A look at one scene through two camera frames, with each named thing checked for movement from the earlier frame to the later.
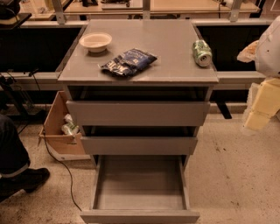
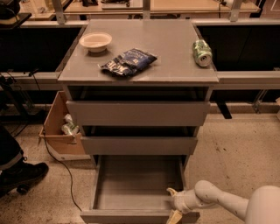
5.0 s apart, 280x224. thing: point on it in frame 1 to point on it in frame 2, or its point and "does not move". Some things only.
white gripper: (269, 53) to (179, 201)
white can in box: (68, 118) does not move
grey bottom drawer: (140, 189) does not move
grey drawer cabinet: (138, 87) does not move
